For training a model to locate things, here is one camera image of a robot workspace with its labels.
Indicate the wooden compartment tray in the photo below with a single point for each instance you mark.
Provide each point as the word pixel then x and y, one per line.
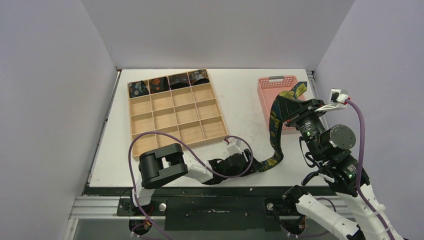
pixel 191 114

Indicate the rolled brown patterned tie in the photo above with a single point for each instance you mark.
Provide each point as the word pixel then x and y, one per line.
pixel 198 77

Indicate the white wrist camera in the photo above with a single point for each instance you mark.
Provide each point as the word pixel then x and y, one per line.
pixel 337 101
pixel 233 145

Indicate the pink plastic basket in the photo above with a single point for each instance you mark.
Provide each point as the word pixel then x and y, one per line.
pixel 268 88

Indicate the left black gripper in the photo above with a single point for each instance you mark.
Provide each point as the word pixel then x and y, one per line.
pixel 253 168

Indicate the rolled dark patterned tie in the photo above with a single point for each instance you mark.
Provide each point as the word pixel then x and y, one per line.
pixel 178 81

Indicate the rolled orange floral tie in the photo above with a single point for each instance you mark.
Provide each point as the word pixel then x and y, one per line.
pixel 158 85

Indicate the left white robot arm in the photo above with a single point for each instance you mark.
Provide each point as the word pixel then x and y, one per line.
pixel 163 165

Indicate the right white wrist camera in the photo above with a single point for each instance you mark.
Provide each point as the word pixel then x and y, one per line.
pixel 337 101

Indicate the rolled blue floral tie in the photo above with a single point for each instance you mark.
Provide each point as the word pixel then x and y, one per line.
pixel 137 89

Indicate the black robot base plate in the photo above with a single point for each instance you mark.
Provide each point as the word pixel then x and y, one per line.
pixel 220 208

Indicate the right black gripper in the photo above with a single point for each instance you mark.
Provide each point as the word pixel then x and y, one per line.
pixel 299 110

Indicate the blue yellow floral tie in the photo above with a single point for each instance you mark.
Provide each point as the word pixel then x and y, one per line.
pixel 272 108

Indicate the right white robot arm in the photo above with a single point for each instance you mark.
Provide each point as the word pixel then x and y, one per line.
pixel 338 155

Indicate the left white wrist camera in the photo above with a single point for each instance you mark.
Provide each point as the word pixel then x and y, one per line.
pixel 233 145

